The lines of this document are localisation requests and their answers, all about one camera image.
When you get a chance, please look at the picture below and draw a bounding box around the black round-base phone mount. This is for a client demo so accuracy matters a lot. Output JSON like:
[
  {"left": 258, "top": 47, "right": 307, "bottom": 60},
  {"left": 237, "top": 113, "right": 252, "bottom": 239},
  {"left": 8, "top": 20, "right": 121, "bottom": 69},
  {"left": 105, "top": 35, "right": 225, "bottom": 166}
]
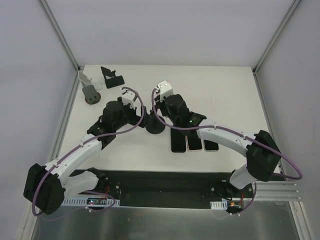
[{"left": 145, "top": 110, "right": 166, "bottom": 135}]

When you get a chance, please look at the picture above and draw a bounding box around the black phone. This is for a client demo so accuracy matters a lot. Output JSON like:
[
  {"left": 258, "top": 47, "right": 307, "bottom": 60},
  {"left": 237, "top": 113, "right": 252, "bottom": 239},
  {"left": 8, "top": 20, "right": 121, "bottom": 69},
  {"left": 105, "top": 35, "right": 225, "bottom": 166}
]
[{"left": 170, "top": 128, "right": 187, "bottom": 153}]

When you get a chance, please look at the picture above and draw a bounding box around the white-cased phone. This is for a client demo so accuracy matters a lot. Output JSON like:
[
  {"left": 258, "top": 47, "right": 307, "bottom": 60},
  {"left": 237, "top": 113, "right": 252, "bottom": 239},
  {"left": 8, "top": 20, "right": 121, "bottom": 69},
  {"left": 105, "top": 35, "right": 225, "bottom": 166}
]
[{"left": 186, "top": 136, "right": 203, "bottom": 151}]

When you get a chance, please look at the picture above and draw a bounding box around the silver folding phone stand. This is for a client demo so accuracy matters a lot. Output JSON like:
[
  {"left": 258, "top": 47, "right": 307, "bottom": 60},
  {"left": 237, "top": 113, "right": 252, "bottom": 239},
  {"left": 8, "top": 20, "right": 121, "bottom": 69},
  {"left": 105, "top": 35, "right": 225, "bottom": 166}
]
[{"left": 77, "top": 71, "right": 103, "bottom": 91}]

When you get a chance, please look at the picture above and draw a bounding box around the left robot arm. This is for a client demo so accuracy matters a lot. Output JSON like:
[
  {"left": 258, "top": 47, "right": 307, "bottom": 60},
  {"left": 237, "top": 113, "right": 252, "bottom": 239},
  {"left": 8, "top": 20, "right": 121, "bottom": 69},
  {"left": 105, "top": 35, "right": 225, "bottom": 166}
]
[{"left": 23, "top": 99, "right": 147, "bottom": 217}]

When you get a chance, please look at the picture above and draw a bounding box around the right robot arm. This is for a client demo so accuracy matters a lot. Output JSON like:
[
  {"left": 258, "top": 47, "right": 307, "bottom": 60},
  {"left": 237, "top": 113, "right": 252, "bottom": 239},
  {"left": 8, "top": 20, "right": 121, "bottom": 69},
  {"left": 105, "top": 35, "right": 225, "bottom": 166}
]
[{"left": 151, "top": 94, "right": 281, "bottom": 198}]

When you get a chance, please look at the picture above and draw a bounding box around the clear-cased phone on table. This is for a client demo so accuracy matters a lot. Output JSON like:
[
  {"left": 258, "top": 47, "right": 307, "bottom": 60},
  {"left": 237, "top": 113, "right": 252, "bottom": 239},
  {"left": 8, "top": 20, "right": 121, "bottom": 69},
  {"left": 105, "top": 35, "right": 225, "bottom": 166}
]
[{"left": 203, "top": 140, "right": 219, "bottom": 152}]

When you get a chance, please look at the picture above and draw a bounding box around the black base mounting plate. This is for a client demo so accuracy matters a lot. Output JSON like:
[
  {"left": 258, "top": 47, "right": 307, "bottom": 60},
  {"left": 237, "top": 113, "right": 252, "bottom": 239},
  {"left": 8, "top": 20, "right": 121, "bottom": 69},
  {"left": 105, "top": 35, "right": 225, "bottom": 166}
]
[{"left": 62, "top": 169, "right": 261, "bottom": 208}]

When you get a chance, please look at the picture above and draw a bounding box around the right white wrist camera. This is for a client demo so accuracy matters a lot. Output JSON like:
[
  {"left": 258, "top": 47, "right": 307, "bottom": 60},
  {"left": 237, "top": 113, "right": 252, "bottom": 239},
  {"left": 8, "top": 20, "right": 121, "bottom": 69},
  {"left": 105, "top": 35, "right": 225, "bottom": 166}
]
[{"left": 155, "top": 80, "right": 174, "bottom": 102}]

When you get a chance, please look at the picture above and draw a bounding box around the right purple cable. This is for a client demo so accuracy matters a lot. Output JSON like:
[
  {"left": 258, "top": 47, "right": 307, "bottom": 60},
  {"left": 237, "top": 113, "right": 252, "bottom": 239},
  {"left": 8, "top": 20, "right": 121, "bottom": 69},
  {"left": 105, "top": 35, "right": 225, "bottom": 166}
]
[{"left": 151, "top": 87, "right": 304, "bottom": 221}]

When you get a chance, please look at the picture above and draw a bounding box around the left white cable duct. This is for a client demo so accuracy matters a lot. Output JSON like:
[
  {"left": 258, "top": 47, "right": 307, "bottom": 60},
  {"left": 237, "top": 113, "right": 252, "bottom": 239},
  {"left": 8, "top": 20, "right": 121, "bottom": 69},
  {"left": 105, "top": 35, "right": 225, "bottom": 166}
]
[{"left": 61, "top": 196, "right": 120, "bottom": 208}]

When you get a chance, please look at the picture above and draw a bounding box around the white cable duct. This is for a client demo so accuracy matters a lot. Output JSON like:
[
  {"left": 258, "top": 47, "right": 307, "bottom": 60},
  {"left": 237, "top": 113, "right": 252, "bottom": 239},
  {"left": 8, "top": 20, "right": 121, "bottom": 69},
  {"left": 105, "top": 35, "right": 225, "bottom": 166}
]
[
  {"left": 61, "top": 196, "right": 120, "bottom": 208},
  {"left": 210, "top": 200, "right": 228, "bottom": 211}
]

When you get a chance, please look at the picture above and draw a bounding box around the right white cable duct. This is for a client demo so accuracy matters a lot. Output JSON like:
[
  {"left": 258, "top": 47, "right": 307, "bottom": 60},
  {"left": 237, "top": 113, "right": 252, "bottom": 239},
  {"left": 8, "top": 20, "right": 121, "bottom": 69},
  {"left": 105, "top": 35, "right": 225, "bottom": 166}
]
[{"left": 210, "top": 200, "right": 228, "bottom": 211}]

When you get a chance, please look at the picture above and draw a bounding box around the left aluminium frame post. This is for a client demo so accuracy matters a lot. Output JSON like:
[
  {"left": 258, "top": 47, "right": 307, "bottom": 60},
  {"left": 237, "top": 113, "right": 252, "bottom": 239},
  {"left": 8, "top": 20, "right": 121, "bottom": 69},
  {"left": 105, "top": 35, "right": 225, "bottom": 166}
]
[{"left": 37, "top": 0, "right": 84, "bottom": 74}]

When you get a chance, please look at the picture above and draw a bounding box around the aluminium frame post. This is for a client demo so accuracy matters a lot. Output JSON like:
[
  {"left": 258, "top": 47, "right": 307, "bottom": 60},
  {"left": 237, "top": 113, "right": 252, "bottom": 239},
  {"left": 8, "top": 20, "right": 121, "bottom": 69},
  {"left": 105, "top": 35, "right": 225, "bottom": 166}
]
[
  {"left": 251, "top": 0, "right": 303, "bottom": 75},
  {"left": 37, "top": 0, "right": 84, "bottom": 74}
]

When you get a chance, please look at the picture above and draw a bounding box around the right aluminium frame post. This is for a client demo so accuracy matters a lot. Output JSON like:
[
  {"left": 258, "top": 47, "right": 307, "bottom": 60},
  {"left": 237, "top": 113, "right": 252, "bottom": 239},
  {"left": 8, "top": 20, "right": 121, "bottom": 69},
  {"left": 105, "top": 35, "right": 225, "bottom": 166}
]
[{"left": 251, "top": 0, "right": 303, "bottom": 75}]

